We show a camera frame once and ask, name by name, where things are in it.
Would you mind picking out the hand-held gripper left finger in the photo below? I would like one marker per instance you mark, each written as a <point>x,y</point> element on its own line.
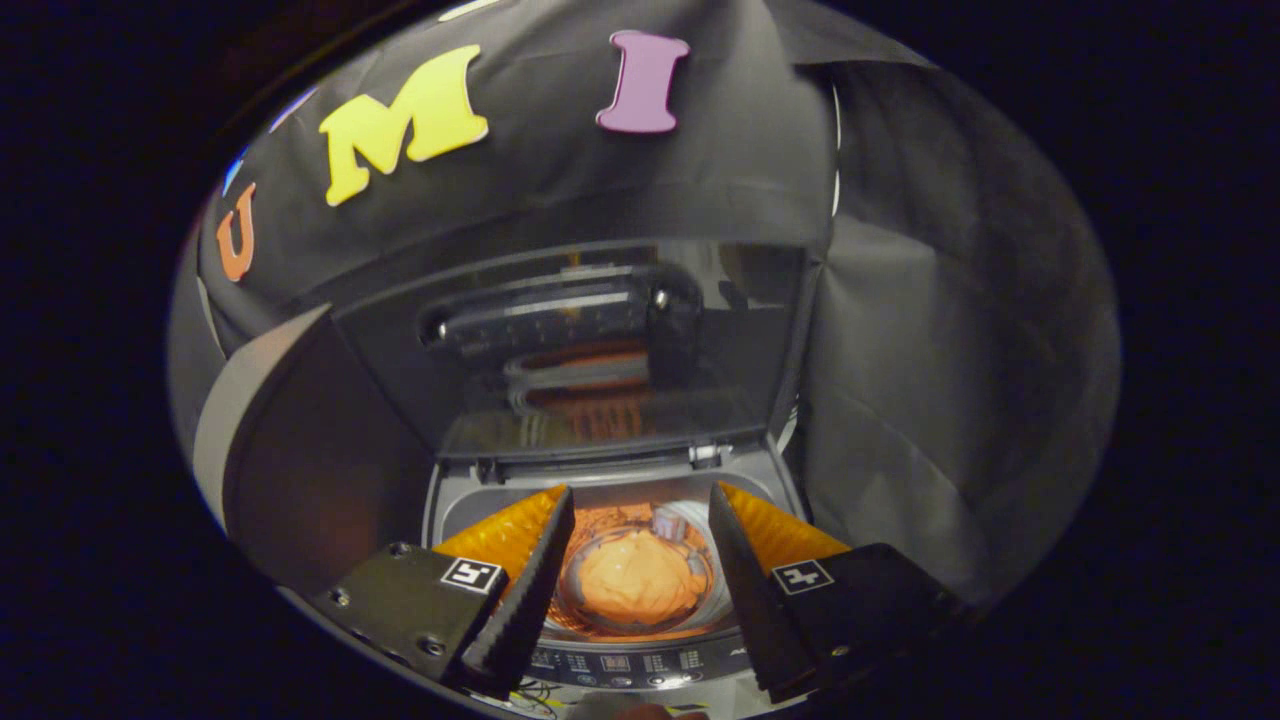
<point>525,610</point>

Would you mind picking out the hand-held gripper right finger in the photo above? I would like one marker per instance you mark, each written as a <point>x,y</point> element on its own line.
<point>750,600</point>

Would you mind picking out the orange garment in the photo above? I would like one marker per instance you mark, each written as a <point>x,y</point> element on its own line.
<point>640,580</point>

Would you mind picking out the grey washing machine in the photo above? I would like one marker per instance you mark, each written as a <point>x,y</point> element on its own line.
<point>465,495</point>

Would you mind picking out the grey cabinet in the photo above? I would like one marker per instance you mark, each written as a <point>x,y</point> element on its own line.
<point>300,450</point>

